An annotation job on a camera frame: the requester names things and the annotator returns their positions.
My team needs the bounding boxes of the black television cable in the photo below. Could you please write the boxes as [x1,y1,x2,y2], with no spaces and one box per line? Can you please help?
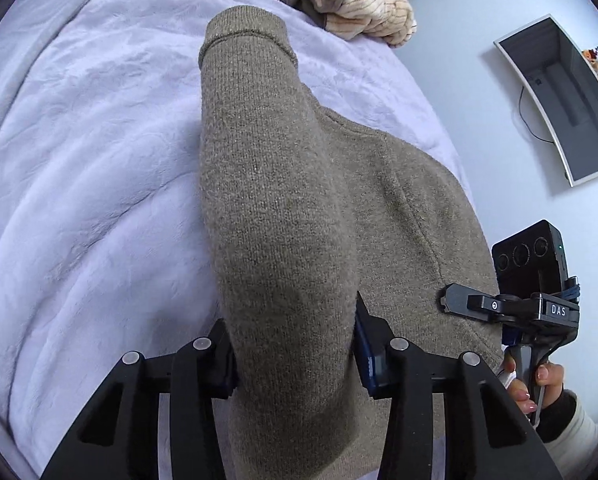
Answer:
[517,84,556,146]

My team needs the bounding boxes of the white sleeve forearm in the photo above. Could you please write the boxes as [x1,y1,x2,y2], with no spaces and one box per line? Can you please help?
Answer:
[537,389,598,479]

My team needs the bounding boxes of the black camera box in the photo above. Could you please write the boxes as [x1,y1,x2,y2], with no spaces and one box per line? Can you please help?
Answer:
[491,220,568,299]

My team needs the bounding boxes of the wall mounted television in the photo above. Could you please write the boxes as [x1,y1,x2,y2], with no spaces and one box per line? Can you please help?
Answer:
[494,15,598,186]

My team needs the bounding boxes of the lavender plush bed blanket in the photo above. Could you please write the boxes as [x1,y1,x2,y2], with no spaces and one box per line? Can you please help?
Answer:
[0,0,464,479]

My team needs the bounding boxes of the olive knit sweater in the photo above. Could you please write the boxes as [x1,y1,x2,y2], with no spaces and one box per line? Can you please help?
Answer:
[199,6,502,479]

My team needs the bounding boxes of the person right hand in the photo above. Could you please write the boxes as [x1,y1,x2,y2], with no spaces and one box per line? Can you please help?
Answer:
[508,362,565,415]

